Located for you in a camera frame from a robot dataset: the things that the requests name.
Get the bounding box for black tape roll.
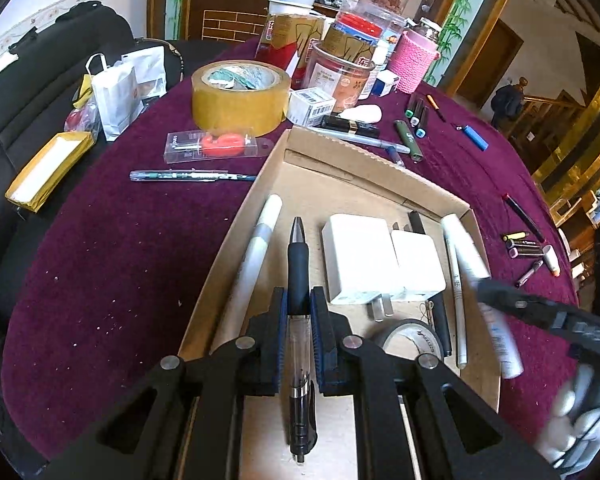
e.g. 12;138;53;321
369;318;444;361

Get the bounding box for black retractable pen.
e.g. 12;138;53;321
285;216;319;464

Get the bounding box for white barcode box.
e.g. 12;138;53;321
285;87;337;128

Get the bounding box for black marker red ends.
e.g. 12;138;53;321
502;193;546;244

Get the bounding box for wooden stair railing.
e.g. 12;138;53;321
510;90;588;171

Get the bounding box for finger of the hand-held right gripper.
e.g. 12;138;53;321
477;279;567;332

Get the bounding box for large white charger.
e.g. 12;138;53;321
321;213;401;322

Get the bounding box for bamboo painted pillar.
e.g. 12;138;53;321
164;0;189;41
424;0;507;87

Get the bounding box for small white blue box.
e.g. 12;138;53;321
369;70;401;97

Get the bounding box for white paper bag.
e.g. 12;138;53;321
84;54;146;142

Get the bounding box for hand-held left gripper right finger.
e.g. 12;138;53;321
310;286;561;480

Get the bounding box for small white charger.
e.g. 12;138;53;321
390;229;447;304

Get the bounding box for red round object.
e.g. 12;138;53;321
63;107;89;134

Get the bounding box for small black yellow pen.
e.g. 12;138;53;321
426;94;447;122

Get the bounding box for cardboard box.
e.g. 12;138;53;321
177;127;502;480

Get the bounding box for wooden door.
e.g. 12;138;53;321
457;19;524;109

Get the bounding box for red gold carton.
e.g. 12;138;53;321
254;9;326;91

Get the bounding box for jar with red white lid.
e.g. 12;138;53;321
329;12;387;52

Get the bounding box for long matte black pen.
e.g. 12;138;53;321
407;209;454;359

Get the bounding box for plastic jar orange label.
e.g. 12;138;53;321
302;42;379;114

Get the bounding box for white lip balm stick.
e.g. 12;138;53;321
542;244;561;277

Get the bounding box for yellow flat box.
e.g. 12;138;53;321
4;131;96;214

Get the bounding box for white pen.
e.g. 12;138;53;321
224;194;284;342

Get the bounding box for yellow packing tape roll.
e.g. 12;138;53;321
190;59;292;137

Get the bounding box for white plastic pouch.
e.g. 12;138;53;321
122;45;169;101

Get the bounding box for person's right hand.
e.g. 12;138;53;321
534;364;600;467

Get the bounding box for white oval eraser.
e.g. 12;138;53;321
339;104;384;122

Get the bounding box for wooden cabinet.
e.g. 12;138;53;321
187;0;282;44

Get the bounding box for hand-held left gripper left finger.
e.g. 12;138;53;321
40;287;288;480

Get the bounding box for blue cylindrical battery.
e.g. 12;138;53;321
463;126;490;152

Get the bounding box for pink knitted bottle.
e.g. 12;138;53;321
387;17;441;95

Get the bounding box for black sofa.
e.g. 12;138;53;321
0;2;186;281

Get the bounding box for blue clear pen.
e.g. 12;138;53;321
383;143;406;169

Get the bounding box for green clear pen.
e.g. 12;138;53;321
129;168;257;183

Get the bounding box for clear pack with orange item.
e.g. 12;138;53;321
163;129;259;165

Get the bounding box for silver clear pen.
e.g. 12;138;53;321
307;126;411;155

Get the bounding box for black gold lipstick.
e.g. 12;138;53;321
320;114;381;137

